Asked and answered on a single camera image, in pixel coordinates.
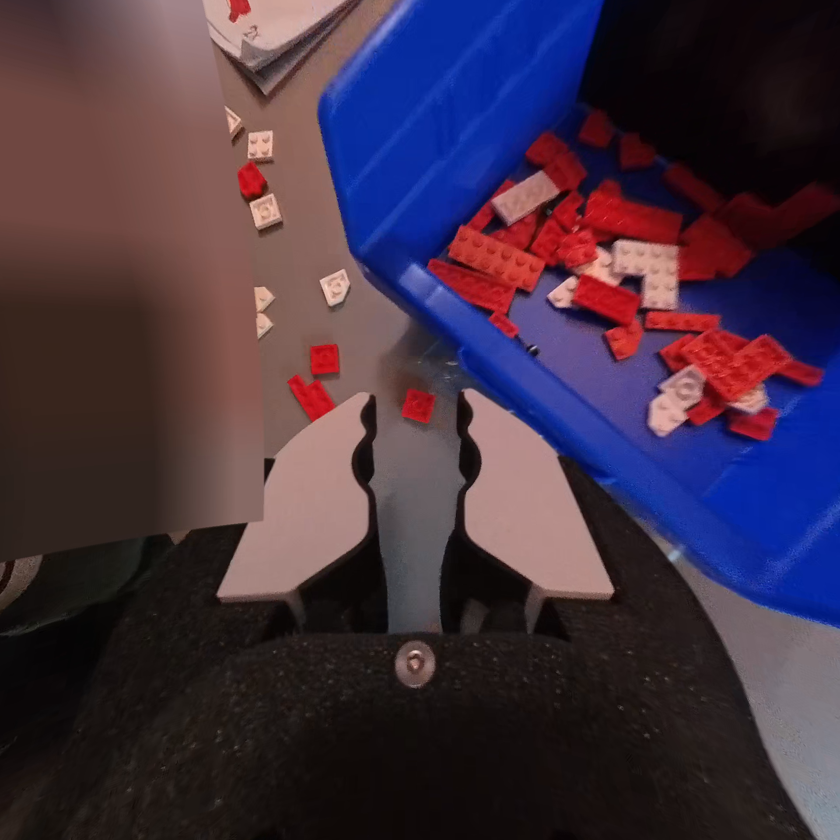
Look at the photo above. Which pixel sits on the lego instruction booklet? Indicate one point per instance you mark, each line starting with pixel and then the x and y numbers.
pixel 282 33

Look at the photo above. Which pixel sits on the person's dark jacket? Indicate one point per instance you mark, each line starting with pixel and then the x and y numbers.
pixel 98 584

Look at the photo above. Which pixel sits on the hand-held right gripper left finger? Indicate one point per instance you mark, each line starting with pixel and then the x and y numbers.
pixel 308 518

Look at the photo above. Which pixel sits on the pile of red white pieces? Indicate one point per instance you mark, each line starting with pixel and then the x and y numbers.
pixel 623 216

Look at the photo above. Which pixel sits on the small square red lego plate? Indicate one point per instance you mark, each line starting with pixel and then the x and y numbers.
pixel 418 405
pixel 325 359

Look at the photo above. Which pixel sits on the blue divided plastic bin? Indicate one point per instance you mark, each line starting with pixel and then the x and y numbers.
pixel 426 131

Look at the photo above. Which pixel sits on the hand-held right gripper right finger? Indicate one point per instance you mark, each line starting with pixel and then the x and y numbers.
pixel 531 518

